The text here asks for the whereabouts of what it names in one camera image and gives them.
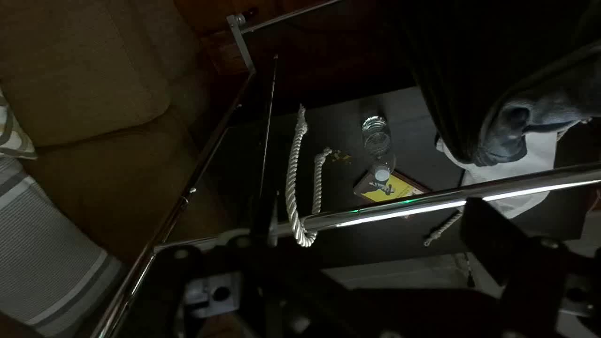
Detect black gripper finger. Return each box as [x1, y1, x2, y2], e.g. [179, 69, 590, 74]
[466, 39, 601, 168]
[459, 196, 601, 338]

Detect white twisted rope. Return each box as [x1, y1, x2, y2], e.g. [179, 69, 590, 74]
[284, 102, 335, 249]

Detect chrome horizontal rack rod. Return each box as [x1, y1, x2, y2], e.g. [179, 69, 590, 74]
[269, 163, 601, 238]

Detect white crumpled plastic sheet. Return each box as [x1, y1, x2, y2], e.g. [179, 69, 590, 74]
[434, 119, 587, 221]

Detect yellow flat packet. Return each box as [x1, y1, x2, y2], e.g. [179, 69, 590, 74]
[352, 170, 433, 206]

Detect clear plastic water bottle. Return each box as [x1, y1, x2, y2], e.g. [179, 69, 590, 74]
[359, 104, 401, 187]

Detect chrome vertical rack pole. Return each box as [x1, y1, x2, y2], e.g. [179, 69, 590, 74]
[252, 54, 282, 240]

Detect brown fabric sofa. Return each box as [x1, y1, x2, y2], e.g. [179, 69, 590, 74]
[0, 0, 256, 338]

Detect grey white striped pillow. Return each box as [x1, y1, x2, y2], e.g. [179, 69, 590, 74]
[0, 155, 128, 338]

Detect wave patterned throw pillow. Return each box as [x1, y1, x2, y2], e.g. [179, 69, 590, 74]
[0, 89, 38, 161]

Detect chrome metal frame bar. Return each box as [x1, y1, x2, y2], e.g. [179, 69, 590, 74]
[93, 10, 260, 338]

